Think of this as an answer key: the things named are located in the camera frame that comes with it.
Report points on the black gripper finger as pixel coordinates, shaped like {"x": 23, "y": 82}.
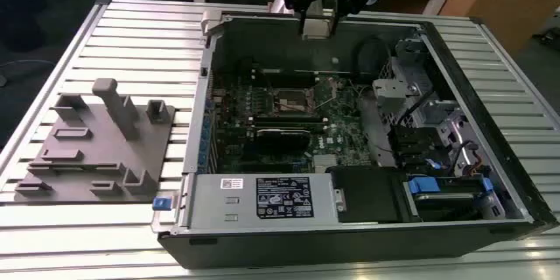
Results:
{"x": 303, "y": 24}
{"x": 339, "y": 8}

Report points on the CPU socket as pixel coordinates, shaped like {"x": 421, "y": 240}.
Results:
{"x": 291, "y": 99}

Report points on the perforated metal drive cage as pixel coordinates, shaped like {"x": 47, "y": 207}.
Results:
{"x": 409, "y": 51}

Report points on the green motherboard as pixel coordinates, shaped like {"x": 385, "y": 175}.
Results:
{"x": 350, "y": 129}

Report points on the black graphics card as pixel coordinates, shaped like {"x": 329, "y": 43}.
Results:
{"x": 282, "y": 140}

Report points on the small silver heatsink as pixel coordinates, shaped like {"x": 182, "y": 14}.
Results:
{"x": 326, "y": 160}

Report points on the black plastic disk bay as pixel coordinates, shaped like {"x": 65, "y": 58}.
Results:
{"x": 415, "y": 145}

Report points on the black plastic shroud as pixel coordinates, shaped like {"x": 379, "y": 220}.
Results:
{"x": 367, "y": 194}

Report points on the silver power supply unit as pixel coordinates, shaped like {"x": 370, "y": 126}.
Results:
{"x": 210, "y": 208}

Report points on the grey parts rack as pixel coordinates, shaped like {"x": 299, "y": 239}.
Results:
{"x": 101, "y": 162}

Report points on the blue case latch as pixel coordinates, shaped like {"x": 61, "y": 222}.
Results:
{"x": 162, "y": 204}

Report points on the hard disk in blue carrier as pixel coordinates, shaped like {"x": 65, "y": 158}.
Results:
{"x": 442, "y": 206}

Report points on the black open PC case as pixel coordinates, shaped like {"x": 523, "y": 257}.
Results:
{"x": 306, "y": 253}

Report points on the silver metal bracket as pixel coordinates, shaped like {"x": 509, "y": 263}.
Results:
{"x": 390, "y": 89}

